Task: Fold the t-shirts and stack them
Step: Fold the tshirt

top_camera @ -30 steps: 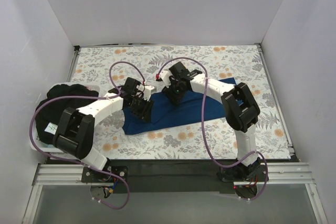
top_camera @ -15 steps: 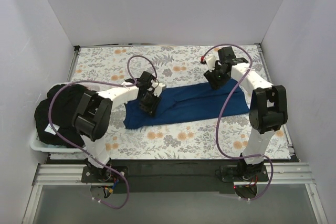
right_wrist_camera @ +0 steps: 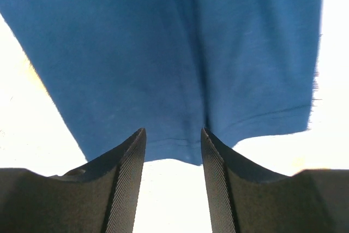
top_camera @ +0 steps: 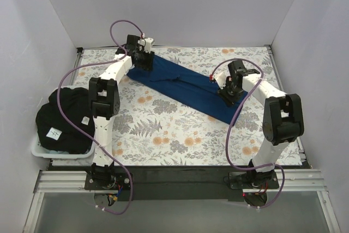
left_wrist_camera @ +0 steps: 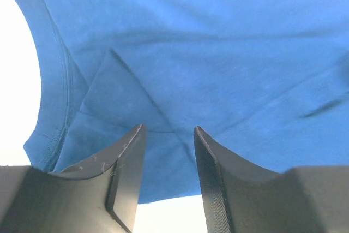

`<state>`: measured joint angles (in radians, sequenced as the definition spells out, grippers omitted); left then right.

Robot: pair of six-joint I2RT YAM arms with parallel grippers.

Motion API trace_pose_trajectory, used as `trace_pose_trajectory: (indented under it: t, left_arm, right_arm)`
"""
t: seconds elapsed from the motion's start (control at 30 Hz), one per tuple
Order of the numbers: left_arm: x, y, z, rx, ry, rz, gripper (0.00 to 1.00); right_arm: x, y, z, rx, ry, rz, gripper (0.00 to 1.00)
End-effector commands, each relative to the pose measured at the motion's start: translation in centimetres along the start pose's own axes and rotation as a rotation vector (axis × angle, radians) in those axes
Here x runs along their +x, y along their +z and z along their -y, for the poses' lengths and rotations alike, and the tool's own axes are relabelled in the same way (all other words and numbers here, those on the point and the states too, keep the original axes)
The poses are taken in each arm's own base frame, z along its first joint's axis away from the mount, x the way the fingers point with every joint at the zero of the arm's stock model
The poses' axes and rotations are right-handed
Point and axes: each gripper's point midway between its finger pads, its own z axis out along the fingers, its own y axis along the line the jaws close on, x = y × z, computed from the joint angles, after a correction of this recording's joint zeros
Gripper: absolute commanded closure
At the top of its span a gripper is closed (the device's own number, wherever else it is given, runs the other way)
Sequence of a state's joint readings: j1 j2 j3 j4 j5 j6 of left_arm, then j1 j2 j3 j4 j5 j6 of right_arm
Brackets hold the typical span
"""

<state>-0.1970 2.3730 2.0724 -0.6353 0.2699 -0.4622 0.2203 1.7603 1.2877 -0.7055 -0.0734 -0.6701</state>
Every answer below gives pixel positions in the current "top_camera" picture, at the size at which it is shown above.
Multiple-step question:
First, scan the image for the blue t shirt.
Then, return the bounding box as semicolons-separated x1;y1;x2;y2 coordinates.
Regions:
128;55;247;124

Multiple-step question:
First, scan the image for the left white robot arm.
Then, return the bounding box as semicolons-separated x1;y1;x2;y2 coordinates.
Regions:
88;35;154;189

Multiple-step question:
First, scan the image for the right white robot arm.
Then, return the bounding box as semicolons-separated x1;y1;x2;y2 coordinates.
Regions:
209;58;304;188

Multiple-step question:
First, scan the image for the floral table cloth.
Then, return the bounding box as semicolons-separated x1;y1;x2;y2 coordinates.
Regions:
51;47;303;166

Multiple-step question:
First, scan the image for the black t shirt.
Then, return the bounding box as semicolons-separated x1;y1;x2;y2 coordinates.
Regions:
35;87;96;155

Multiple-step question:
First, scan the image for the white paper label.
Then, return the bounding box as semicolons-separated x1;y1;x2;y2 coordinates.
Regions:
46;127;62;141

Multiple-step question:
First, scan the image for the white plastic basket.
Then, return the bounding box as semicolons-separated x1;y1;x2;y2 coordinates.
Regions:
30;85;96;159

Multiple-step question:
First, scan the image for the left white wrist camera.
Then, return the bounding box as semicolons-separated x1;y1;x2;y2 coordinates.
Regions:
138;38;154;53

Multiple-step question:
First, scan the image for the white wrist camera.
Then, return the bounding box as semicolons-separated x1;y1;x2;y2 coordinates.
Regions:
209;72;228;89
138;38;154;53

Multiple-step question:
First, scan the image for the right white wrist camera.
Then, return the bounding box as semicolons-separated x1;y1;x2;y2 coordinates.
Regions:
209;72;228;89

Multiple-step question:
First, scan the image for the aluminium frame rail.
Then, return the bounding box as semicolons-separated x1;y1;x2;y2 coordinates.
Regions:
23;169;340;232

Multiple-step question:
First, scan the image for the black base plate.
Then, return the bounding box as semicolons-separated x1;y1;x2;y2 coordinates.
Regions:
84;165;280;202

